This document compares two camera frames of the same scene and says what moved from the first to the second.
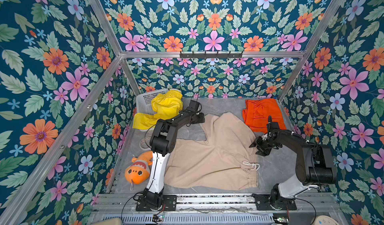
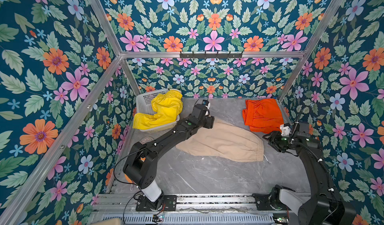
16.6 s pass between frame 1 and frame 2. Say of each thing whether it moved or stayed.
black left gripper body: moved
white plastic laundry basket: stayed
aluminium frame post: stayed
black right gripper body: moved
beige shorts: moved
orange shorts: stayed
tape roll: stayed
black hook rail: stayed
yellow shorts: stayed
